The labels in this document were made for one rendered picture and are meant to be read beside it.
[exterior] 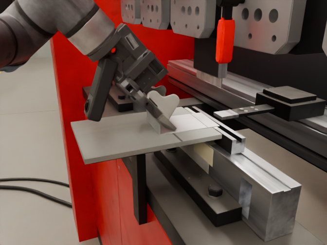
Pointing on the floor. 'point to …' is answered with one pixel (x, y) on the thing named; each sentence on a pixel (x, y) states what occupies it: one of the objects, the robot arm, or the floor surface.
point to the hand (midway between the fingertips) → (163, 122)
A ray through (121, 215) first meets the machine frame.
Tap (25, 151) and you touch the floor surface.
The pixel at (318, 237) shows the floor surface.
